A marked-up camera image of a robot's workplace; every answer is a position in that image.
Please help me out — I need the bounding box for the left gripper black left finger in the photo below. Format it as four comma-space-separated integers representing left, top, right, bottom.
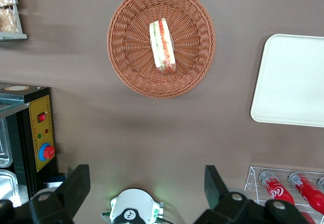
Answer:
0, 164, 91, 224

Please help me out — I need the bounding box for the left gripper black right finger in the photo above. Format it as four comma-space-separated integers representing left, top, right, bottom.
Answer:
193, 165, 311, 224

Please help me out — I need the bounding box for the triangle sandwich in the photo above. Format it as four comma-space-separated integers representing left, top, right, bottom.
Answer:
148, 17, 177, 74

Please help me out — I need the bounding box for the beige plastic tray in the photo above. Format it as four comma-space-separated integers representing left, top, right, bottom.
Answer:
250, 33, 324, 128

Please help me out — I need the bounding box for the large brown wicker basket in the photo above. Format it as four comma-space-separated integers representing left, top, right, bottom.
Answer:
106, 0, 217, 99

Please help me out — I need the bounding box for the grey metal snack tray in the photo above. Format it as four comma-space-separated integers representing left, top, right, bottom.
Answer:
0, 0, 28, 41

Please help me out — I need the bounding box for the clear acrylic bottle rack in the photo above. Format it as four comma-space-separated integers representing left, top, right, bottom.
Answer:
244, 165, 324, 224

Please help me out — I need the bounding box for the red cola bottle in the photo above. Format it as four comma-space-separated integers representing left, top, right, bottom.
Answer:
258, 170, 296, 207
288, 172, 324, 216
300, 211, 317, 224

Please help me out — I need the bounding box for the steel warmer pan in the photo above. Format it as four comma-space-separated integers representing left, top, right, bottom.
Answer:
0, 169, 23, 207
0, 117, 13, 168

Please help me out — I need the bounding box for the black food warmer machine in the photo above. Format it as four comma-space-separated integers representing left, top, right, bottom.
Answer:
0, 81, 67, 208

